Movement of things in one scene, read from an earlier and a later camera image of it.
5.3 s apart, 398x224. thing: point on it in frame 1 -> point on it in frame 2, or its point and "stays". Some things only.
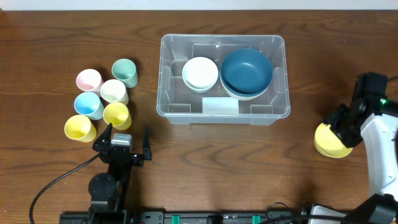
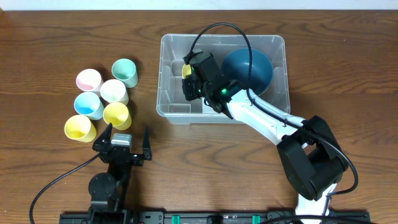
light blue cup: x=89 y=104 stays
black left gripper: x=121 y=156 stays
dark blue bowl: x=247 y=71 stays
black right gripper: x=339 y=130 -> x=189 y=88
